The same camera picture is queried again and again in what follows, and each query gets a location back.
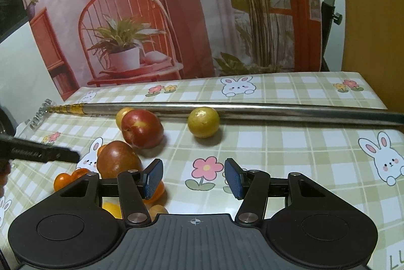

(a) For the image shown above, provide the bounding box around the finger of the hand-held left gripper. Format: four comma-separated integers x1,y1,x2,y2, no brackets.
0,135,80,163

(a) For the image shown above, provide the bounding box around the printed room backdrop cloth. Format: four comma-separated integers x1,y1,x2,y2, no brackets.
16,0,325,100

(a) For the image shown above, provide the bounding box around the checked rabbit tablecloth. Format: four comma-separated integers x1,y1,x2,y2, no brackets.
0,71,404,270

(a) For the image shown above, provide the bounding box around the small red apple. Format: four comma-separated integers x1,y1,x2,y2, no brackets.
121,109,164,149

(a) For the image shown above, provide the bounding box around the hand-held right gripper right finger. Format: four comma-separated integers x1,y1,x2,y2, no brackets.
224,158,343,225

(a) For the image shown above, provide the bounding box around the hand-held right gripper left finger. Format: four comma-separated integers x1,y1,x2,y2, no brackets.
44,159,164,226

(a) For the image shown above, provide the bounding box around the brown longan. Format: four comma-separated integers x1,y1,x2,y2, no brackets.
148,204,169,221

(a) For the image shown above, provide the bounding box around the yellow grapefruit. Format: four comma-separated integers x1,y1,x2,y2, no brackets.
103,202,122,219

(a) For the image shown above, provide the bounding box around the wooden board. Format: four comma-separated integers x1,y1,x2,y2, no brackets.
338,0,404,113

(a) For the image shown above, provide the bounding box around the small yellow plum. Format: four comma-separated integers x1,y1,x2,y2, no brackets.
116,107,135,130

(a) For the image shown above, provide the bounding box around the large red apple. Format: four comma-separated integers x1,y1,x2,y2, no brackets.
96,140,143,179

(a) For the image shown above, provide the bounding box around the telescopic metal rod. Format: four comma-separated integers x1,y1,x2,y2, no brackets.
25,99,404,135

